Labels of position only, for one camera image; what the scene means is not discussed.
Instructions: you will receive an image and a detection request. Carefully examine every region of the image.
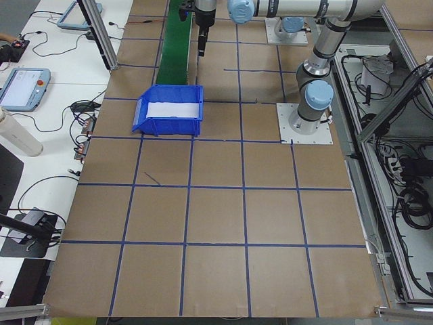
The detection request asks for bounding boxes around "white container grey cloth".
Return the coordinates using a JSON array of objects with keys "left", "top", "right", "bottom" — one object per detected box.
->
[{"left": 360, "top": 56, "right": 395, "bottom": 95}]

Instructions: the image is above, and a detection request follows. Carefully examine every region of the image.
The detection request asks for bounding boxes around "white foam bin liner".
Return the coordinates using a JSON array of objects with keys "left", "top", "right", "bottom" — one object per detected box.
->
[{"left": 145, "top": 100, "right": 200, "bottom": 119}]

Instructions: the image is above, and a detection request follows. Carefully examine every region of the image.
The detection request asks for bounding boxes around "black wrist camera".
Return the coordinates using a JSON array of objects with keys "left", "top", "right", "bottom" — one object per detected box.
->
[{"left": 178, "top": 0, "right": 196, "bottom": 22}]

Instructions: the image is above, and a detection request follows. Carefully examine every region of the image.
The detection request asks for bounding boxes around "aluminium profile post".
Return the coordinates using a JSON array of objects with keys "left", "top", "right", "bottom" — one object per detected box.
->
[{"left": 76, "top": 0, "right": 119, "bottom": 71}]

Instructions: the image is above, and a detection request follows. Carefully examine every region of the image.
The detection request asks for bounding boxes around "aluminium bar frame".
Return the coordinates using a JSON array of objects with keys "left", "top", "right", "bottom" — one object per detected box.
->
[{"left": 309, "top": 0, "right": 433, "bottom": 307}]

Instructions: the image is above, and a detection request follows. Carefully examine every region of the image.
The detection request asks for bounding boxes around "light blue teach pendant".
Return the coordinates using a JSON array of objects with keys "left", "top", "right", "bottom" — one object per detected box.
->
[
  {"left": 56, "top": 1, "right": 104, "bottom": 32},
  {"left": 0, "top": 67, "right": 51, "bottom": 112}
]

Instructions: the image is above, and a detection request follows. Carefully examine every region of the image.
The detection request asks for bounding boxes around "small grey metal bracket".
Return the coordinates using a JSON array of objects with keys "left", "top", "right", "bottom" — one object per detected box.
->
[{"left": 370, "top": 252, "right": 392, "bottom": 277}]

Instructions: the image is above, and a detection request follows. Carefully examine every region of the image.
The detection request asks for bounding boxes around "green conveyor belt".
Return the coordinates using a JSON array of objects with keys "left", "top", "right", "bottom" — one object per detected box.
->
[{"left": 154, "top": 0, "right": 196, "bottom": 86}]

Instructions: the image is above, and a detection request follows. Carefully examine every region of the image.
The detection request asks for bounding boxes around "black stand bar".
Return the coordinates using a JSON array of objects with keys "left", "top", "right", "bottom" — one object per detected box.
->
[{"left": 0, "top": 213, "right": 55, "bottom": 242}]

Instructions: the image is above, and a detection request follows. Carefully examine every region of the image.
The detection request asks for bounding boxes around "aluminium corner profile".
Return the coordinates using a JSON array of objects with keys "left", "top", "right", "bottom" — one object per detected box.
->
[
  {"left": 373, "top": 304, "right": 433, "bottom": 319},
  {"left": 0, "top": 303, "right": 51, "bottom": 321}
]

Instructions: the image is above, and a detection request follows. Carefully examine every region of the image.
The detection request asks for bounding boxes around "black flat panel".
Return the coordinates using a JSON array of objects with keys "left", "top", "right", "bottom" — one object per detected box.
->
[{"left": 0, "top": 142, "right": 25, "bottom": 217}]

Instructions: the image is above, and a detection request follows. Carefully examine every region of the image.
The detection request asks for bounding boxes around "small red circuit board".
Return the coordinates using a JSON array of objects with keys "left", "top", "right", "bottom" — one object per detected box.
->
[
  {"left": 81, "top": 116, "right": 97, "bottom": 135},
  {"left": 73, "top": 138, "right": 91, "bottom": 162}
]

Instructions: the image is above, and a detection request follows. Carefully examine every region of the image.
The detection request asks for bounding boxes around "white power strip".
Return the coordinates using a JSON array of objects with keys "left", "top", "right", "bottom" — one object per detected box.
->
[{"left": 378, "top": 145, "right": 407, "bottom": 180}]

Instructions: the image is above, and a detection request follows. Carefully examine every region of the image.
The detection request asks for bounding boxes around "grey adapter box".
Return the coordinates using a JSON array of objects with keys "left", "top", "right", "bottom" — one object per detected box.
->
[{"left": 20, "top": 208, "right": 48, "bottom": 228}]

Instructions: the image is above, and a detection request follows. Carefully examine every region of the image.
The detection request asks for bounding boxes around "black cable coil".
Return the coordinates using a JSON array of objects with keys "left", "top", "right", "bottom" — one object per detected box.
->
[{"left": 392, "top": 188, "right": 433, "bottom": 231}]

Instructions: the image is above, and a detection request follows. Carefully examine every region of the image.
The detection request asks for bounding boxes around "blue plastic storage bin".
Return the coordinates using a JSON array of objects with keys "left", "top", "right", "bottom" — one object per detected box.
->
[{"left": 131, "top": 84, "right": 205, "bottom": 137}]

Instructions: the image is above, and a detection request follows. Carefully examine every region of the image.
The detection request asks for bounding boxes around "white square base plate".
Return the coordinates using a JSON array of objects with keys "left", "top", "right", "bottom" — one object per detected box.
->
[
  {"left": 276, "top": 102, "right": 335, "bottom": 146},
  {"left": 265, "top": 17, "right": 309, "bottom": 45}
]

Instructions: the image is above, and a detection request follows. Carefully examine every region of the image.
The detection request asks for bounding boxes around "black red electronics board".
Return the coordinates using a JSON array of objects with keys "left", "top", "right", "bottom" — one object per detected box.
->
[{"left": 0, "top": 39, "right": 30, "bottom": 64}]

